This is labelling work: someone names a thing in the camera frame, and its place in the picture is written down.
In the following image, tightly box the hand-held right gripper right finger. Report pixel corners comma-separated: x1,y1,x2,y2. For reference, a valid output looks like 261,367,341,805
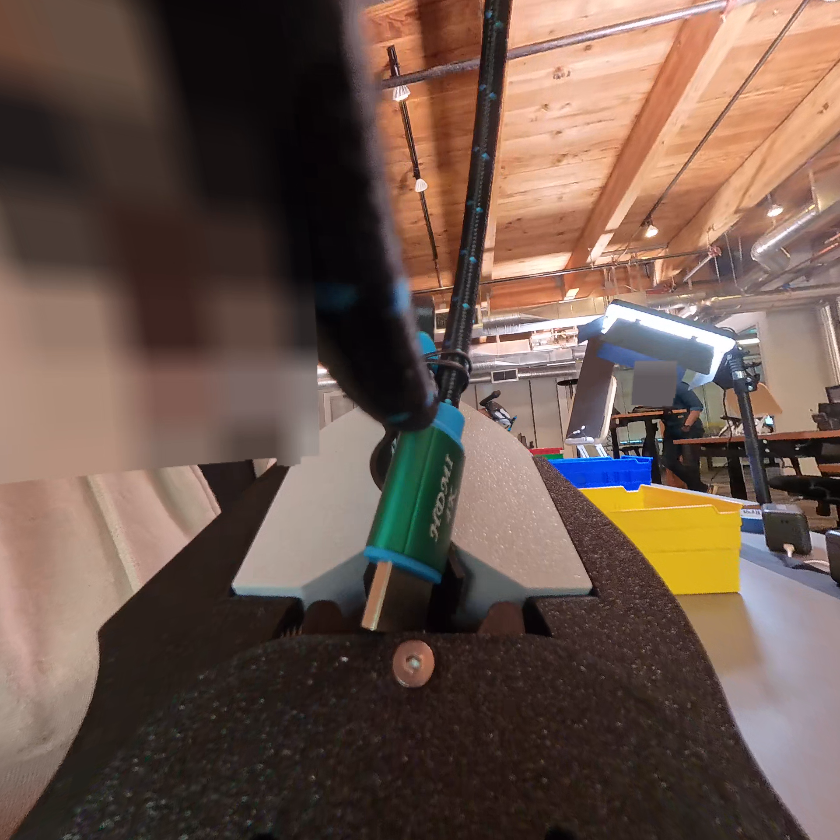
449,400,595,621

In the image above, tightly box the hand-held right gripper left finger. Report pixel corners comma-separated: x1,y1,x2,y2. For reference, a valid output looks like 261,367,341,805
233,407,395,599

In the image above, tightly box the black braided HDMI cable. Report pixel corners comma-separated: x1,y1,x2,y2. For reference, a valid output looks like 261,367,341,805
289,0,516,632

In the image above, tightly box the yellow plastic bin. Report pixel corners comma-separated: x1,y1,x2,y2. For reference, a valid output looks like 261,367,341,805
579,484,744,595

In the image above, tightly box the blue plastic bin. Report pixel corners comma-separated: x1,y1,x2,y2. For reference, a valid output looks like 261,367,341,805
548,455,654,492

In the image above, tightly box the LED light panel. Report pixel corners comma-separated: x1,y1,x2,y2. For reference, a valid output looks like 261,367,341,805
577,298,737,376

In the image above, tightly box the black light stand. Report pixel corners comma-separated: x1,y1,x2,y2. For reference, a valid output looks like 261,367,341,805
712,344,775,506

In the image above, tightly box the wooden office table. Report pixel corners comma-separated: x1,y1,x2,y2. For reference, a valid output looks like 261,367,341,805
672,430,840,503

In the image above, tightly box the person's cream sweater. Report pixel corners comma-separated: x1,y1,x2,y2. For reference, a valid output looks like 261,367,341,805
0,462,221,840

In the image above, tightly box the metal air duct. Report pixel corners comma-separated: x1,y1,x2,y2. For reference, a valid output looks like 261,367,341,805
751,197,840,277

